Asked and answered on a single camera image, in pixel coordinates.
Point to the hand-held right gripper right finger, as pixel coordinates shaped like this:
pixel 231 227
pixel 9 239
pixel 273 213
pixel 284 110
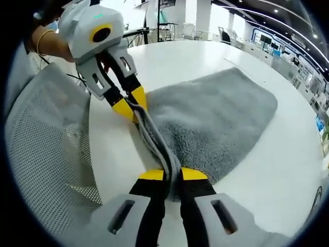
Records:
pixel 192 205

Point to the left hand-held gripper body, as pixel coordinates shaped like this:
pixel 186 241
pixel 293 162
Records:
pixel 79 33

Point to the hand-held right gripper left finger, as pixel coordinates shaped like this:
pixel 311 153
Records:
pixel 151 205

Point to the grey towel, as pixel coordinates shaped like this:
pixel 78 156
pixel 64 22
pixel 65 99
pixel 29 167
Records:
pixel 210 108

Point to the person's head with blue mask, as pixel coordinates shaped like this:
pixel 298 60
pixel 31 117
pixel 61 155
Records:
pixel 53 26

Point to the gold bangle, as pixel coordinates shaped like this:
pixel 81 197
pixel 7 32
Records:
pixel 40 41

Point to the grey mesh office chair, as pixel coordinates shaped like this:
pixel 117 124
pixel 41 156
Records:
pixel 46 133

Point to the white office chair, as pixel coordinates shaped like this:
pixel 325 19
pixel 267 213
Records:
pixel 189 31

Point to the black office chair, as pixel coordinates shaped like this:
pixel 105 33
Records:
pixel 225 34

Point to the blue packet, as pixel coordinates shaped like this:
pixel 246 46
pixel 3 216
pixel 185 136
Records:
pixel 320 124

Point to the black frame stand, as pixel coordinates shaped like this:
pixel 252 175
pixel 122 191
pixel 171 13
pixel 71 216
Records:
pixel 160 20

